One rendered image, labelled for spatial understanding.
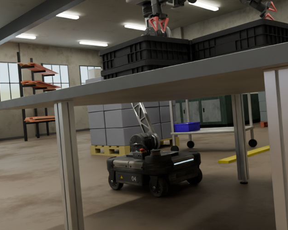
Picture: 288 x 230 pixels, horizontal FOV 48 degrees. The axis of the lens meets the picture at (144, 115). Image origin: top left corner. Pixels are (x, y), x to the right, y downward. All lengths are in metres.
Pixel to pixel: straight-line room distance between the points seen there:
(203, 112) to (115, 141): 4.46
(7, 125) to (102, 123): 7.71
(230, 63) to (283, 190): 0.30
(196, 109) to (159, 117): 3.94
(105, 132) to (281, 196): 4.10
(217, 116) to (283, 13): 3.45
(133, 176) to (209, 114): 6.38
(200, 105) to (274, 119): 7.98
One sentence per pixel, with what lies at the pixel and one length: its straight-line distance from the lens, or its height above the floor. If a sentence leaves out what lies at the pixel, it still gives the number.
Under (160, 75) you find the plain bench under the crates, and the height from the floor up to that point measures 0.68.
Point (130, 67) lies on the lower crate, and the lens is 1.57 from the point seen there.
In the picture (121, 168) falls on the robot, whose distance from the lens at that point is 2.42.
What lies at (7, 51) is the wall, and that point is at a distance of 12.55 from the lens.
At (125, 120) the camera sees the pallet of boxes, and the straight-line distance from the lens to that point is 4.46.
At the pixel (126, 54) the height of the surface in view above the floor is 0.87.
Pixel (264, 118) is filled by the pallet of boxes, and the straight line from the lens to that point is 7.93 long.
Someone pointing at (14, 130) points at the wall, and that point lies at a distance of 12.30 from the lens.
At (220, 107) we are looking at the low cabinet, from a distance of 8.40.
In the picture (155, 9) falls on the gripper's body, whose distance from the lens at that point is 2.01.
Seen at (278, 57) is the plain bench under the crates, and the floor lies 0.67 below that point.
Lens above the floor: 0.59
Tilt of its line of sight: 1 degrees down
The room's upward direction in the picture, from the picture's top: 5 degrees counter-clockwise
